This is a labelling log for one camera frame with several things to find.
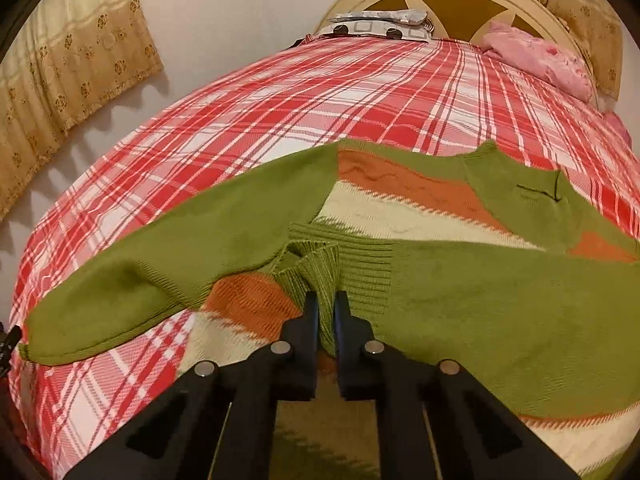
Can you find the small pink cloth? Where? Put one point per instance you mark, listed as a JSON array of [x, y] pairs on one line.
[[617, 127]]

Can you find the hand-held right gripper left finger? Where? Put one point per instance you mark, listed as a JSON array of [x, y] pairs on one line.
[[312, 325]]

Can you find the beige floral curtain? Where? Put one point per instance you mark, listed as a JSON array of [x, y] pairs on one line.
[[590, 25], [75, 60]]

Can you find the green orange cream knit sweater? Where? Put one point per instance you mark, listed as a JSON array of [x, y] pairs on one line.
[[450, 300]]

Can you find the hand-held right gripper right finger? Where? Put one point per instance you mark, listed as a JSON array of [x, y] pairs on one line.
[[340, 325]]

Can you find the red white plaid blanket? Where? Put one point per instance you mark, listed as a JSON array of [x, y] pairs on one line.
[[250, 110]]

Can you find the white pillow with square print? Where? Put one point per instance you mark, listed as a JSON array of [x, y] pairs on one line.
[[370, 30]]

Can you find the black object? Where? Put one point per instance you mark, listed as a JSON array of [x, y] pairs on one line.
[[10, 347]]

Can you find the grey floral pillow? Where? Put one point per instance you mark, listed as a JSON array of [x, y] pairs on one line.
[[385, 15]]

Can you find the pink floral pillow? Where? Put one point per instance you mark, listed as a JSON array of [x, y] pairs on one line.
[[540, 55]]

